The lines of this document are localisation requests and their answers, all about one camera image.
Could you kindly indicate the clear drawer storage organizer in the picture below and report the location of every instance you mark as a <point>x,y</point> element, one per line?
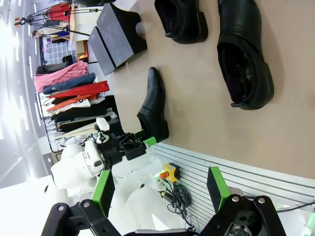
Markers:
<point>56,51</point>

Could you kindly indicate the brown cardboard box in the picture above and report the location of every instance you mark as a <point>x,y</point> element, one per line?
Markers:
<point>81,49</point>

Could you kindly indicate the light wood tabletop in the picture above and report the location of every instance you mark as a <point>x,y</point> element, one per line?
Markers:
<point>72,24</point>

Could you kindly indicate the navy hanging jacket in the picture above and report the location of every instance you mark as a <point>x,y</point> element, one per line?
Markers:
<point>73,83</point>

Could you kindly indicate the pink hanging jacket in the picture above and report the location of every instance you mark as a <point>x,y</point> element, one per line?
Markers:
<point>56,77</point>

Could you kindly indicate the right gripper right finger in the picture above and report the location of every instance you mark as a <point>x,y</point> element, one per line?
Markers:
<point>217,191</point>

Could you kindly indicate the yellow emergency stop button box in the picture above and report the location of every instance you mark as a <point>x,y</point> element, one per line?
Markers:
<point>172,169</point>

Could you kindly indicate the black hanging garments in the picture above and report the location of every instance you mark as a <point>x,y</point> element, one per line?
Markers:
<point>98,110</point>

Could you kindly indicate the orange hanging garment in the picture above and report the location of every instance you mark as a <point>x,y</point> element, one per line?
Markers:
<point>61,105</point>

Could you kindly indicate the black metal clothes rack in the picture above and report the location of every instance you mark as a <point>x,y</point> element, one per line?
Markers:
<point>37,98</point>

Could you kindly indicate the red mannequin top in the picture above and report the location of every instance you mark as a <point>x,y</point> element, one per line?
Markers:
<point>60,12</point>

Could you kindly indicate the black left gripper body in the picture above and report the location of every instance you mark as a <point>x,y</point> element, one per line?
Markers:
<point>113,150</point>

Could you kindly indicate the black camera tripod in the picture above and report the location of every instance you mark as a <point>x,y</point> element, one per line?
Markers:
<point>23,20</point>

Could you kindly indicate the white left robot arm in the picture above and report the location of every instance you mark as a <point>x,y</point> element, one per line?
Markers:
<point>73,159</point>

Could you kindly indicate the white slatted aluminium panel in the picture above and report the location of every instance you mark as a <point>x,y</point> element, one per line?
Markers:
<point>194,172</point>

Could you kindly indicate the beige hanging garment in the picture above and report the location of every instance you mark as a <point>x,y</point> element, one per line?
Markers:
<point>78,130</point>

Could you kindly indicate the red hanging jacket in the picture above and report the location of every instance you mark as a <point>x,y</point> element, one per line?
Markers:
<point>83,91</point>

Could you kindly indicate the black jacket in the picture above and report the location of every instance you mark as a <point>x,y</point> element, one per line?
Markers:
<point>49,68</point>

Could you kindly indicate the white printed T-shirt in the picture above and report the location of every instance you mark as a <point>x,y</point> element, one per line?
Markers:
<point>82,103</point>

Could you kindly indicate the black green finger of the left gripper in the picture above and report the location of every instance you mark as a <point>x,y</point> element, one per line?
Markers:
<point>135,152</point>
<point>133,136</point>

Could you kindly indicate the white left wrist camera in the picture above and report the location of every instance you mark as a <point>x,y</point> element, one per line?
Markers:
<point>102,124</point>

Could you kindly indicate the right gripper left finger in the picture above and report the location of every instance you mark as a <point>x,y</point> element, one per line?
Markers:
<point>103,191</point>

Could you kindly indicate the black shoe stand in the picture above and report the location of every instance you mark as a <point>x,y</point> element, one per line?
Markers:
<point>115,34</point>
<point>101,51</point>

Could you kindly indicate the black leather dress shoe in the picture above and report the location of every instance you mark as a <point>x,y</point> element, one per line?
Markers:
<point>152,103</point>
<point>246,24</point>
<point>187,27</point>

